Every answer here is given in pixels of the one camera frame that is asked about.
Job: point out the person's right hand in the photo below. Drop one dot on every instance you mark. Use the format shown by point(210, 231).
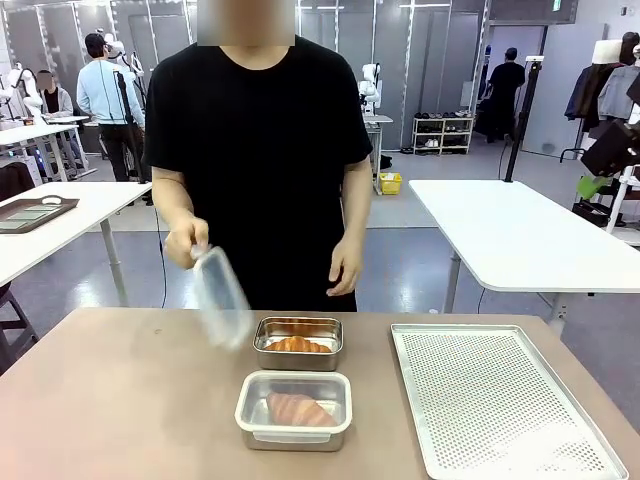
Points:
point(186, 245)

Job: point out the white table with brown tray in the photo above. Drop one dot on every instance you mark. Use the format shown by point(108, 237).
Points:
point(60, 225)

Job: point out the black pole with white top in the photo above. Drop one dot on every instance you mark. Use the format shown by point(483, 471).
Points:
point(521, 120)

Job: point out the brown serving tray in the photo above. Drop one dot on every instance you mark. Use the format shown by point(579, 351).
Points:
point(32, 211)

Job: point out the pinkish orange croissant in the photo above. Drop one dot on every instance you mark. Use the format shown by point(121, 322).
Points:
point(299, 409)

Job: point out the clothes rack with jackets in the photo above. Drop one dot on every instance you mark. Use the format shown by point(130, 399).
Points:
point(600, 95)

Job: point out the white background workbench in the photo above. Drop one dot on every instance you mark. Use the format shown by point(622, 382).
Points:
point(35, 145)

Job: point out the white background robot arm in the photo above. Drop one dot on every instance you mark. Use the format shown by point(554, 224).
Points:
point(20, 92)
point(370, 85)

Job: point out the empty white table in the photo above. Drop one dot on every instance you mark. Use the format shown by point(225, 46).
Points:
point(520, 235)

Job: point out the yellow crate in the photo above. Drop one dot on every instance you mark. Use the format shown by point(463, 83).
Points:
point(390, 182)

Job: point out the person's right forearm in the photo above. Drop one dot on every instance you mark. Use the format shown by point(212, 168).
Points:
point(172, 197)

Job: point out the person's left hand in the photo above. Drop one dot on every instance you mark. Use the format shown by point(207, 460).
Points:
point(346, 270)

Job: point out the black rolling cart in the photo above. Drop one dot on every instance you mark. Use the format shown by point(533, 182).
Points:
point(597, 207)

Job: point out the person in black clothes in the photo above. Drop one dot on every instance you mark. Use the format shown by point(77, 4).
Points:
point(506, 95)

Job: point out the seated person in grey jacket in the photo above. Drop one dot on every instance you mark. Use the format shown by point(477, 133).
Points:
point(52, 100)

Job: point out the person's left forearm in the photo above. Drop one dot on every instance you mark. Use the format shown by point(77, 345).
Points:
point(357, 200)

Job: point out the black tripod pole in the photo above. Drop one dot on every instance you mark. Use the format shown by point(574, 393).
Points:
point(127, 125)

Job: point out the dark wooden stool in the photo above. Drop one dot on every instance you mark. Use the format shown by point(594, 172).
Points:
point(12, 325)

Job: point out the man in light blue shirt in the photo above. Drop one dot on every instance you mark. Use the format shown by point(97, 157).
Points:
point(107, 100)

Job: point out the white shoe rack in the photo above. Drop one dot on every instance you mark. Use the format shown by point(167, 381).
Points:
point(443, 134)

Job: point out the golden brown croissant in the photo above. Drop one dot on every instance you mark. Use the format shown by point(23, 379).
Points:
point(298, 344)

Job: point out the clear white-rimmed container lid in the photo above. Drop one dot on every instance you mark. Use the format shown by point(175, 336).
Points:
point(294, 406)
point(224, 300)

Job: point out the perforated metal baking tray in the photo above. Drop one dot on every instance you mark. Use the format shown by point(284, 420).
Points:
point(495, 405)

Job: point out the rectangular stainless steel container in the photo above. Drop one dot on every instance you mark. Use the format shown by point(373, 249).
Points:
point(298, 343)
point(294, 430)

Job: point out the person in black t-shirt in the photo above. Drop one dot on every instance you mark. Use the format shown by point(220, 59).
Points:
point(260, 160)

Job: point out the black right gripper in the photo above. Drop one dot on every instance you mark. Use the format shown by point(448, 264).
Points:
point(611, 149)

